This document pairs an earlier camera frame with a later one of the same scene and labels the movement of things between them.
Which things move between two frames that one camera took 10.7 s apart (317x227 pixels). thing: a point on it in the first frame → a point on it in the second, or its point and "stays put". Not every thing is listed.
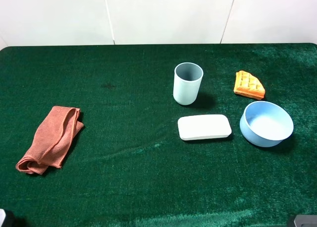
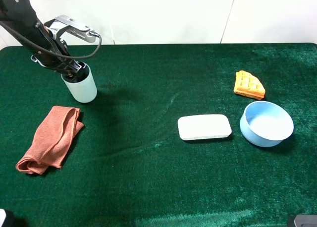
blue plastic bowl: (266, 124) stays put
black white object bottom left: (7, 218) stays put
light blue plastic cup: (187, 80) → (84, 91)
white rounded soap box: (197, 127) stays put
